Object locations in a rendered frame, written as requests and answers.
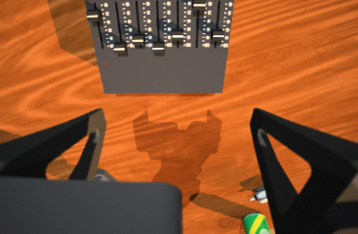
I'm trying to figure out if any dark grey fader panel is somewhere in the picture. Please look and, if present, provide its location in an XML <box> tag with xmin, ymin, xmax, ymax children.
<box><xmin>85</xmin><ymin>0</ymin><xmax>234</xmax><ymax>94</ymax></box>

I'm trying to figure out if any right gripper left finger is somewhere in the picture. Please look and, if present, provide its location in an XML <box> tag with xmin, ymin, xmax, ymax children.
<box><xmin>0</xmin><ymin>108</ymin><xmax>107</xmax><ymax>180</ymax></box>

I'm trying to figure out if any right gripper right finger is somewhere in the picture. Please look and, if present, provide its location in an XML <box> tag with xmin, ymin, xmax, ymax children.
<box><xmin>250</xmin><ymin>107</ymin><xmax>358</xmax><ymax>234</ymax></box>

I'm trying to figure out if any green drink can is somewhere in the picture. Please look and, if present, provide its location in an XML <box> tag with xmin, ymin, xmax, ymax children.
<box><xmin>243</xmin><ymin>213</ymin><xmax>270</xmax><ymax>234</ymax></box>

